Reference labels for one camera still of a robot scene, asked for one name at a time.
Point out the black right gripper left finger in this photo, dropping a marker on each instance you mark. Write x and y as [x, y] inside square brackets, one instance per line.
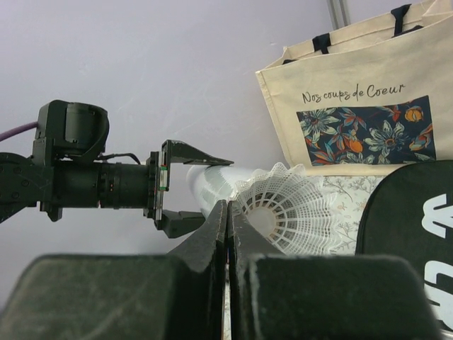
[178, 295]

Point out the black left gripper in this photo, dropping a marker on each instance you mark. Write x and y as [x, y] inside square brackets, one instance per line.
[126, 183]

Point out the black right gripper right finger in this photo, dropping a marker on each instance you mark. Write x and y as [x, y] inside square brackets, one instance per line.
[276, 296]

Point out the white shuttlecock tube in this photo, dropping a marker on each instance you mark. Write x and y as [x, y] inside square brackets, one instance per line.
[208, 184]

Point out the white shuttlecock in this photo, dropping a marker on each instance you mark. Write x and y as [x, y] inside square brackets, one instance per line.
[293, 211]

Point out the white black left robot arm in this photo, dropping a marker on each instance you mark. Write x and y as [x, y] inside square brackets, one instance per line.
[68, 168]

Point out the floral patterned table mat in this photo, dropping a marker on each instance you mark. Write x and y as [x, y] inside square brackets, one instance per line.
[352, 194]

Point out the black Crossway racket bag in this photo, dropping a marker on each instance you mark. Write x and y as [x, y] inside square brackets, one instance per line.
[409, 215]

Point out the beige floral tote bag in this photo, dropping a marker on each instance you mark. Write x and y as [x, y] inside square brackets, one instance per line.
[367, 98]

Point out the aluminium frame post left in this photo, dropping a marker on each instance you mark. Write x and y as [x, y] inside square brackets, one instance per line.
[338, 11]

